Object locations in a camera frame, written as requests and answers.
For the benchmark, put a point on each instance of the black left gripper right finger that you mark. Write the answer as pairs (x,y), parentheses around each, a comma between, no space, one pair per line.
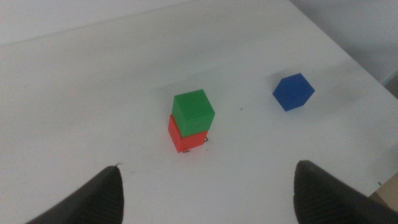
(323,199)

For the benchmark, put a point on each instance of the blue cube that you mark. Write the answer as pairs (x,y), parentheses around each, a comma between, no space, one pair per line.
(293,91)

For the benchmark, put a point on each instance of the green cube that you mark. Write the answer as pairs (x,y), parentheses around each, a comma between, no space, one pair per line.
(192,113)

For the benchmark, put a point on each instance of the red cube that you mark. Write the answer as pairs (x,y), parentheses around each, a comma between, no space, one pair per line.
(186,143)

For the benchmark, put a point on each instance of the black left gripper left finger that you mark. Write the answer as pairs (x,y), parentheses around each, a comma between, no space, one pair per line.
(96,202)

